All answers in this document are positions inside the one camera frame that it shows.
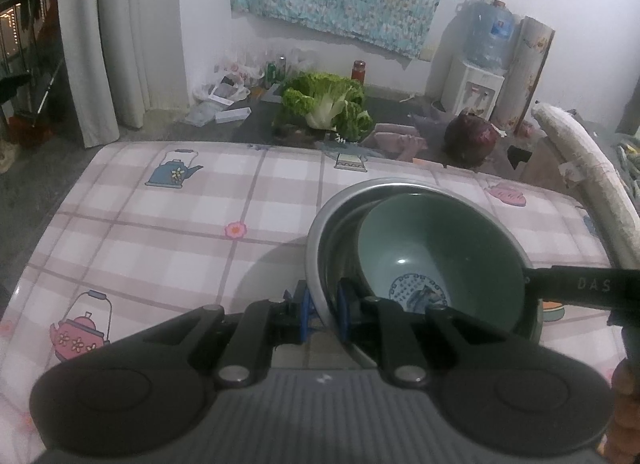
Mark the green napa cabbage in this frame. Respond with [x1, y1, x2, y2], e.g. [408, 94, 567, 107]
[272, 72, 373, 142]

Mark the red container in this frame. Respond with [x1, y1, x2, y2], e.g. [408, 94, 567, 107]
[9, 114, 53, 147]

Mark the white water dispenser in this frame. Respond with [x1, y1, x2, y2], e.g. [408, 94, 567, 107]
[442, 58, 506, 119]

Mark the pink sausage pack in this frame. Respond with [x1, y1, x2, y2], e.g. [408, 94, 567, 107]
[372, 124, 428, 162]

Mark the rolled white mat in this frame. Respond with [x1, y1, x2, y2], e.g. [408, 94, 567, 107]
[532, 104, 640, 269]

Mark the white curtain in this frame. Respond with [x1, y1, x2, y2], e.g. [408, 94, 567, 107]
[57, 0, 151, 147]

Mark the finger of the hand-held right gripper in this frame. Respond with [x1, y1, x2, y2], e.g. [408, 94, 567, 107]
[522, 266, 566, 297]

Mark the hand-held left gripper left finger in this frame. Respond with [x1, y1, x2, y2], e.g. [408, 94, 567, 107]
[142, 281, 313, 387]

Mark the green ceramic bowl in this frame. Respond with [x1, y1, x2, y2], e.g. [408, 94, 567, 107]
[356, 194, 526, 335]

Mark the white flat box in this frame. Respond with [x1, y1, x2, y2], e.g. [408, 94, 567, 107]
[215, 108, 251, 125]

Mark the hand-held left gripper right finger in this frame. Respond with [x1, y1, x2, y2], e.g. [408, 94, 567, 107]
[336, 279, 501, 387]

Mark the person's right hand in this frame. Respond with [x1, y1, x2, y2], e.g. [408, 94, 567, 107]
[607, 361, 640, 464]

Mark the grey pillow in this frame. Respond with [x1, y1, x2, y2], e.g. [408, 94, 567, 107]
[615, 141, 640, 179]

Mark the rolled floral paper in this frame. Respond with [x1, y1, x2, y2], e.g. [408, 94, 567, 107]
[492, 16, 556, 132]

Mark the metal balcony railing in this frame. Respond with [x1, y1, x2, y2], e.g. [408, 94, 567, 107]
[0, 0, 63, 94]

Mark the dark low table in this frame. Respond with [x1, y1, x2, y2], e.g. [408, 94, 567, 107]
[240, 88, 451, 165]

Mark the plaid teapot print tablecloth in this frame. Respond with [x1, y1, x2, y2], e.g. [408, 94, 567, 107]
[0, 141, 621, 445]

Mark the wide stainless steel bowl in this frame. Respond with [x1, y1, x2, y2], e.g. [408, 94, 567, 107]
[305, 178, 547, 347]

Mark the white plastic bag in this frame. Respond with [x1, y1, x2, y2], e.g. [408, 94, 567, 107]
[192, 81, 251, 109]

